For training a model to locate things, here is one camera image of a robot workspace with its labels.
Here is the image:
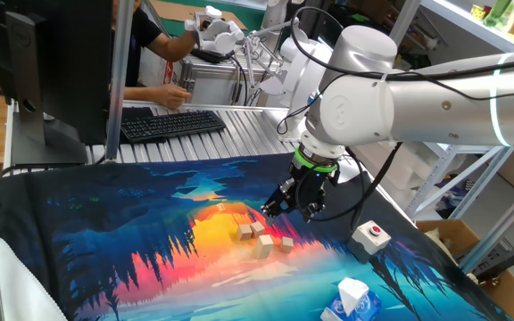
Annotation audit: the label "black keyboard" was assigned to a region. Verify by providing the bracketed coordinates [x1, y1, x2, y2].
[120, 110, 227, 144]

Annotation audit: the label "black computer monitor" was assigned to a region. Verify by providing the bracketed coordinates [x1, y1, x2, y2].
[0, 0, 115, 167]

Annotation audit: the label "white padded sheet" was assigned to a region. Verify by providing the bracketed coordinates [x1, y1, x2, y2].
[0, 235, 69, 321]

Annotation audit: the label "person in black shirt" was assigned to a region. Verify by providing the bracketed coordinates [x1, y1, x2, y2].
[112, 0, 164, 88]

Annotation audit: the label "white carton with red print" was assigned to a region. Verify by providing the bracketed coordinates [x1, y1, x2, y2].
[139, 46, 182, 86]

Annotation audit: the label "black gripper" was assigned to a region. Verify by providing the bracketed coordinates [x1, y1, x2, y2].
[260, 153, 341, 224]

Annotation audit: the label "person's left forearm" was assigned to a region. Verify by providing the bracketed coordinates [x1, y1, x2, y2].
[147, 29, 198, 63]

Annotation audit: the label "person's right hand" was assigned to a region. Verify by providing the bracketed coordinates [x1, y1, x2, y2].
[152, 83, 194, 111]

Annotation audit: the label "silver aluminium case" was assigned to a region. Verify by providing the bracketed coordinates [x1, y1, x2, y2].
[178, 55, 285, 108]

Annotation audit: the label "green plastic bottle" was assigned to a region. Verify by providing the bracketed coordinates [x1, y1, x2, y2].
[483, 0, 512, 28]

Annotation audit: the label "person's right forearm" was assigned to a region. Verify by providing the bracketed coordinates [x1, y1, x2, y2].
[123, 84, 160, 102]

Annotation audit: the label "black pad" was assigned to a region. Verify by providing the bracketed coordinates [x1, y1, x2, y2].
[120, 106, 155, 124]

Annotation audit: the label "brown cardboard sheet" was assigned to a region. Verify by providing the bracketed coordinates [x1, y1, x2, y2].
[149, 0, 249, 31]

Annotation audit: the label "white metal shelf rack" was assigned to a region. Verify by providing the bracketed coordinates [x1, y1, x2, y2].
[403, 0, 514, 222]

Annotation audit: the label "grey emergency stop button box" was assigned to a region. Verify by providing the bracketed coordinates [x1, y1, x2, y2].
[345, 219, 393, 264]

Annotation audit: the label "white foam blocks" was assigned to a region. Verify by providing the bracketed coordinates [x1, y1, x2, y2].
[352, 142, 445, 210]

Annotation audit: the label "colourful forest sunset mat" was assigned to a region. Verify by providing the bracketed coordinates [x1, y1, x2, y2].
[0, 151, 514, 321]

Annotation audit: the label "blue tissue pack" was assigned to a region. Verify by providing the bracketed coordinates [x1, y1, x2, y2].
[319, 276, 383, 321]

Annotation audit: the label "white haptic teleoperation device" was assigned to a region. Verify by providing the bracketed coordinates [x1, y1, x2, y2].
[184, 4, 334, 135]

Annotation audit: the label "black electronic device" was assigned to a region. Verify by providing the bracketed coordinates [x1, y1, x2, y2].
[455, 238, 514, 282]

